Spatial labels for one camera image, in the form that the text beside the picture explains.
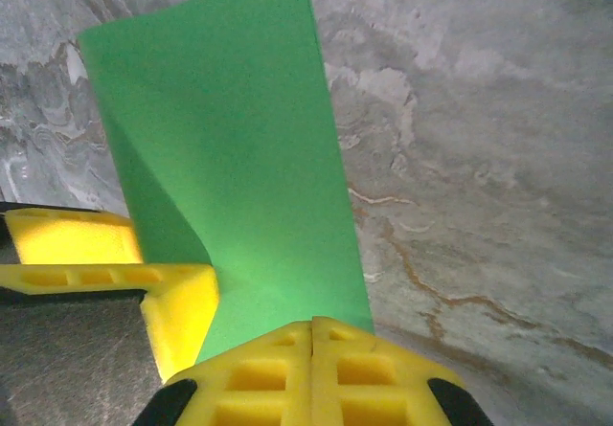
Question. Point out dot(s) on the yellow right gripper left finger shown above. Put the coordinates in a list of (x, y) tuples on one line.
[(258, 383)]

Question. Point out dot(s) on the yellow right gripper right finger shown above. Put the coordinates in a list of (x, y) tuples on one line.
[(373, 383)]

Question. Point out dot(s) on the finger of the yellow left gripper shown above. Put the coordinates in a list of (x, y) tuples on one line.
[(182, 311), (72, 239)]

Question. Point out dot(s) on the green paper sheet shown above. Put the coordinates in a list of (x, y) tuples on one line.
[(230, 134)]

